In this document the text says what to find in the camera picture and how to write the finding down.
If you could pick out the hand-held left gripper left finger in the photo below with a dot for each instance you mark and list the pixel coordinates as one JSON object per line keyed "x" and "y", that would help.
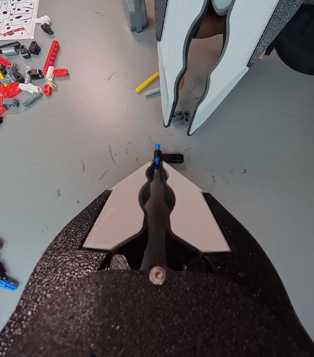
{"x": 115, "y": 220}

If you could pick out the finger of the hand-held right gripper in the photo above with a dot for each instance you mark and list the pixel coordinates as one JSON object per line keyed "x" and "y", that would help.
{"x": 235, "y": 55}
{"x": 173, "y": 55}

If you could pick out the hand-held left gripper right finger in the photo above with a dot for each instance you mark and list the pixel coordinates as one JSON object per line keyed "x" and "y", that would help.
{"x": 198, "y": 220}

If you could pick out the dark grey connector piece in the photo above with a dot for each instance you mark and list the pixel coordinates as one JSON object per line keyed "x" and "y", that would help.
{"x": 182, "y": 115}

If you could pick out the black beam piece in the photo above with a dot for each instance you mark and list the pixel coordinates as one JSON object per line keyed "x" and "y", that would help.
{"x": 173, "y": 158}

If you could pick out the blue connector pin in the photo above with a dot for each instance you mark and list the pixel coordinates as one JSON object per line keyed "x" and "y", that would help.
{"x": 157, "y": 147}

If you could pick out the grey desk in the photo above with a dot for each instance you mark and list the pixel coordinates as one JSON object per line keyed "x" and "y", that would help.
{"x": 62, "y": 167}

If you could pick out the person's right hand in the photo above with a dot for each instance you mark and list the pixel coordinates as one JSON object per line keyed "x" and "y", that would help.
{"x": 209, "y": 28}

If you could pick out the yellow axle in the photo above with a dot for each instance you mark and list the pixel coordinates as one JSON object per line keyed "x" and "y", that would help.
{"x": 147, "y": 81}

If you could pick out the light grey axle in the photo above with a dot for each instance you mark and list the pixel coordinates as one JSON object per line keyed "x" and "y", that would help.
{"x": 152, "y": 92}

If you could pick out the grey and black partial model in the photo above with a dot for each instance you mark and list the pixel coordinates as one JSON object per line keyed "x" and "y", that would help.
{"x": 136, "y": 14}

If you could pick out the long red beam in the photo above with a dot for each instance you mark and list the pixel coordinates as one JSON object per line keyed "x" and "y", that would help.
{"x": 51, "y": 55}

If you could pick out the small black connector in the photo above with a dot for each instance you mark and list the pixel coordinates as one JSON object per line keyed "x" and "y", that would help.
{"x": 47, "y": 28}

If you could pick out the small white connector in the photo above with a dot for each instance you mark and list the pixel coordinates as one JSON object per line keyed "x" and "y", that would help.
{"x": 43, "y": 19}

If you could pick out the white sticker sheet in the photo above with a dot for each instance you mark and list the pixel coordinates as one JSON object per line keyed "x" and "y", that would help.
{"x": 6, "y": 16}

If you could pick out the pile of assorted building pieces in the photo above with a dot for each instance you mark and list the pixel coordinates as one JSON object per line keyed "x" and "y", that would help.
{"x": 3, "y": 83}

